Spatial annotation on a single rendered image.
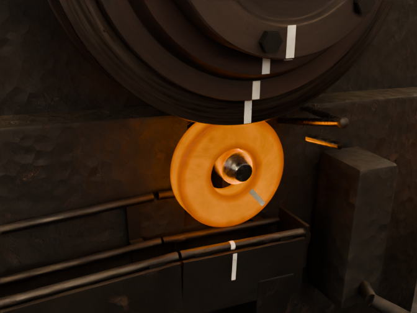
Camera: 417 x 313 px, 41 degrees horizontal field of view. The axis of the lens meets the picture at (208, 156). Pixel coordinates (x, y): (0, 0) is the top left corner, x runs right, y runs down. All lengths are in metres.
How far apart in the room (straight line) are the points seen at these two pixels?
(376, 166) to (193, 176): 0.29
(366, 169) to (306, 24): 0.30
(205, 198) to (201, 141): 0.08
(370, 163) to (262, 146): 0.19
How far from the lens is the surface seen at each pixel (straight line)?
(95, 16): 0.61
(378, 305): 0.90
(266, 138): 0.74
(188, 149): 0.69
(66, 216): 0.75
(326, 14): 0.63
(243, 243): 0.77
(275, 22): 0.60
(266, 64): 0.65
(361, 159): 0.87
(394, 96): 0.99
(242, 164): 0.70
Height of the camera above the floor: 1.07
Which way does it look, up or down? 19 degrees down
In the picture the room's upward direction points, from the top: 3 degrees clockwise
